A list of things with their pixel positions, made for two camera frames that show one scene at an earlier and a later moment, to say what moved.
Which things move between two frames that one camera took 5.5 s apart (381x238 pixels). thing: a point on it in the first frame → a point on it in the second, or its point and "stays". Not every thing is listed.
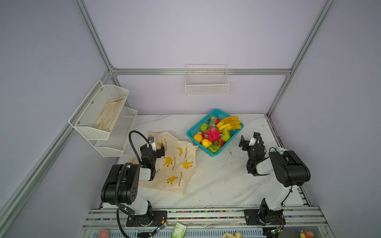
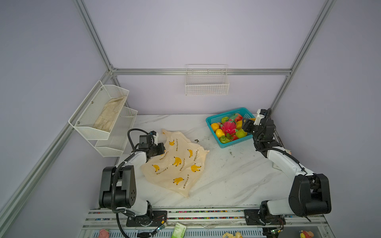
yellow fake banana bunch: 229,123 → 239,123
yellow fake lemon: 206,143 → 219,133
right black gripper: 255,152 → 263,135
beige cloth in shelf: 106,118 stays
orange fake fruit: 198,138 → 215,126
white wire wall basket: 207,80 stays
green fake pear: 225,137 → 241,133
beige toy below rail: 228,235 stays
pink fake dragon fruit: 212,134 → 229,127
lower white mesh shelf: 118,136 stays
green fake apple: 204,127 → 223,119
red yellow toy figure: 307,234 stays
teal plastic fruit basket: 218,114 → 245,114
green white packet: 179,231 stays
